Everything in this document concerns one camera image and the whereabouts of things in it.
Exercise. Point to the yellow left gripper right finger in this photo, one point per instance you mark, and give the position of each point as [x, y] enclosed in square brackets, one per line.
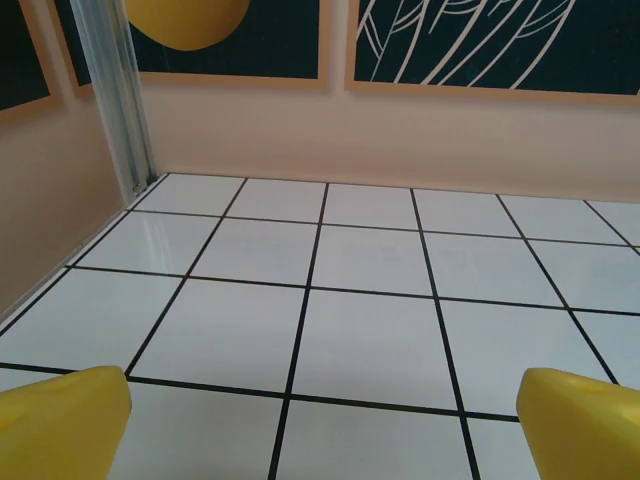
[585, 435]

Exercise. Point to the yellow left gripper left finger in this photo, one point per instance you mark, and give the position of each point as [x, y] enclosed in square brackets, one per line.
[60, 430]

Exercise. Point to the dark panel with golden oval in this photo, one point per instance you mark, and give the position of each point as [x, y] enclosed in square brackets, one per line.
[225, 60]

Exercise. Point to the aluminium corner post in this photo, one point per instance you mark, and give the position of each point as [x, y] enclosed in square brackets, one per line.
[117, 100]

